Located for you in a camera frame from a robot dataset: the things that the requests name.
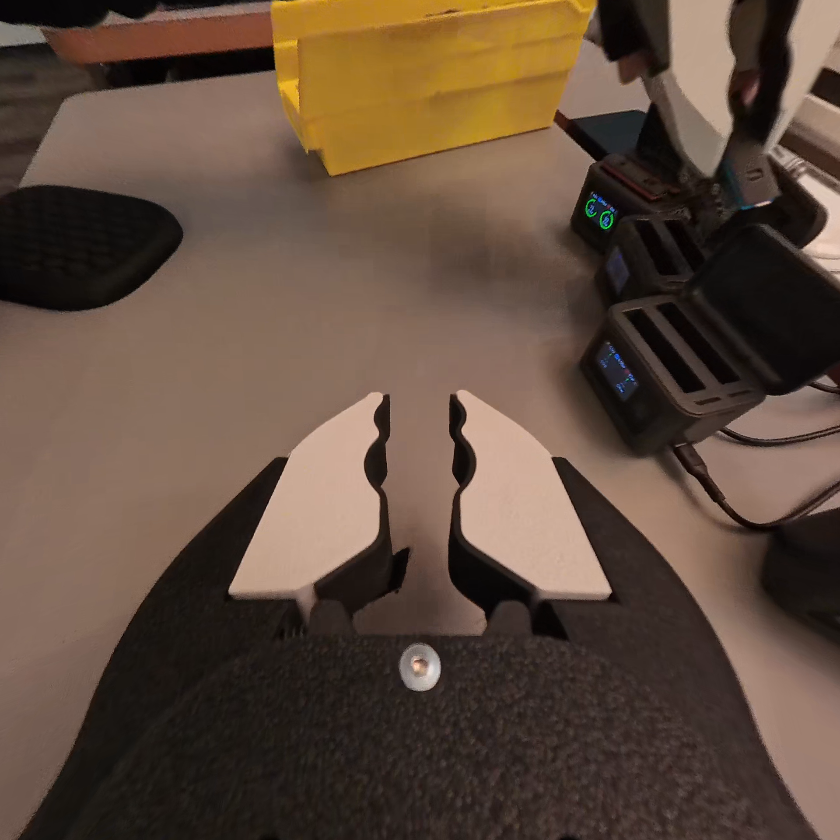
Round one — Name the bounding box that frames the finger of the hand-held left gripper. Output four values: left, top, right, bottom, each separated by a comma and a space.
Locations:
640, 0, 735, 181
738, 0, 826, 158

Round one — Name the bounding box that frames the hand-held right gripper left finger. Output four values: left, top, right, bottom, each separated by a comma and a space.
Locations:
227, 392, 412, 624

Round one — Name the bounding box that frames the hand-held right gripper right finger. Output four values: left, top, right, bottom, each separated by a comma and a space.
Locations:
448, 389, 614, 624

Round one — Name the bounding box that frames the black battery blue edge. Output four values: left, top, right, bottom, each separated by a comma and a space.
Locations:
714, 128, 783, 212

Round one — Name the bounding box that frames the black battery charging case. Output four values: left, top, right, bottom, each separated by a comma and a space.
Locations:
760, 508, 840, 647
579, 223, 840, 456
570, 105, 706, 256
594, 164, 829, 308

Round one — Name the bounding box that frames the yellow plastic bin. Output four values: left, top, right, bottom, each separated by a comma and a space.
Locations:
270, 0, 598, 177

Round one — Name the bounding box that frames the dark blue smartphone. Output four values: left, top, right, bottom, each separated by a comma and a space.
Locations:
554, 110, 652, 161

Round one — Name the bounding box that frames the black chair armrest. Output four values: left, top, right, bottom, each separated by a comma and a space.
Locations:
0, 185, 185, 312

